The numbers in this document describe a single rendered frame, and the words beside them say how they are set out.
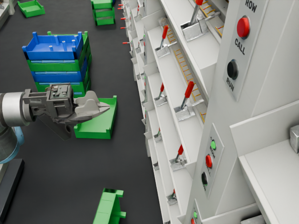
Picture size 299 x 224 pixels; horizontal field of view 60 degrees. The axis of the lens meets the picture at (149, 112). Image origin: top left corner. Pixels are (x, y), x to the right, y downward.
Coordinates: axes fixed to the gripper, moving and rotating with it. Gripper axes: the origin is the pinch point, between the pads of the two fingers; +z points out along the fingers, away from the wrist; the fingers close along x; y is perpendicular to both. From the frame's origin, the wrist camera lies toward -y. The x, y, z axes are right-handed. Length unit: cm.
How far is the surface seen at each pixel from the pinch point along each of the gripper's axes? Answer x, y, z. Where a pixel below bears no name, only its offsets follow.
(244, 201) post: -39.6, 17.1, 18.9
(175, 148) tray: -8.6, -9.4, 19.1
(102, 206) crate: -5.3, -43.9, -4.8
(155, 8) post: 30.4, 16.1, 18.1
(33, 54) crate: 85, -30, -42
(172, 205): -15.9, -28.9, 18.7
